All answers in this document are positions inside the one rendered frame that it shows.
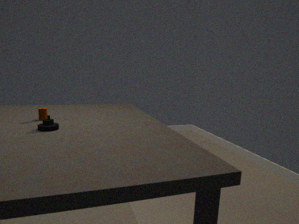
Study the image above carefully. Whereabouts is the orange cylinder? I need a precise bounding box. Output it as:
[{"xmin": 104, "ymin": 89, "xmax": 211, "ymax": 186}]
[{"xmin": 39, "ymin": 108, "xmax": 47, "ymax": 121}]

